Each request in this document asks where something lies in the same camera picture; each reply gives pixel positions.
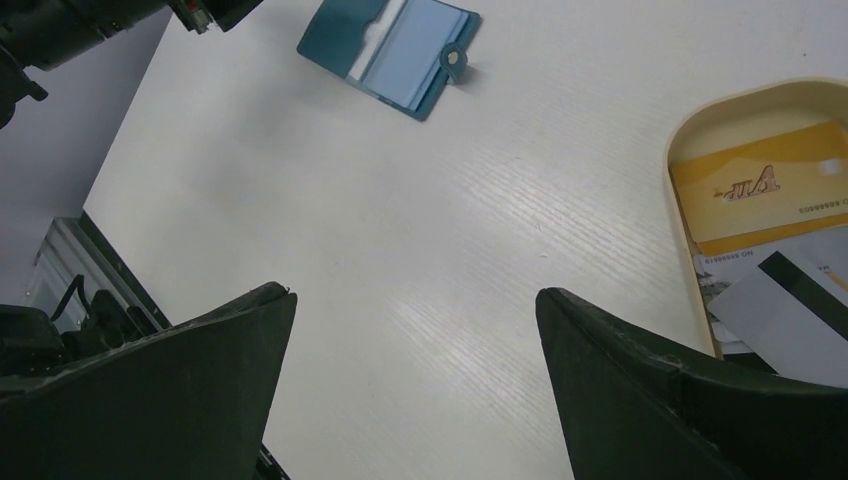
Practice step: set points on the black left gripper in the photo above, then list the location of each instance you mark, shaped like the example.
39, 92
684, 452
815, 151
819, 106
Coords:
44, 34

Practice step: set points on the grey magnetic stripe card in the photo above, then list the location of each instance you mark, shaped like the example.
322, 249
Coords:
792, 315

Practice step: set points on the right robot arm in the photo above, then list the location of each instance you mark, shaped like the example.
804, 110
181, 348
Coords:
192, 401

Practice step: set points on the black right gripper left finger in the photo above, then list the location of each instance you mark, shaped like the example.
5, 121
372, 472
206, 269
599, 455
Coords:
191, 401

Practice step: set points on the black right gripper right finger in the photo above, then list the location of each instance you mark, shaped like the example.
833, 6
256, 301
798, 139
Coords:
633, 404

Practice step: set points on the gold VIP card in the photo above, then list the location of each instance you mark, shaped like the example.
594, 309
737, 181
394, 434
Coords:
785, 179
747, 240

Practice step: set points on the white VIP card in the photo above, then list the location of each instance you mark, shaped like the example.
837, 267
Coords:
735, 272

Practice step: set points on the aluminium left side rail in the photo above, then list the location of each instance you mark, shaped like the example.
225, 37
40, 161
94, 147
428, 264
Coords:
72, 247

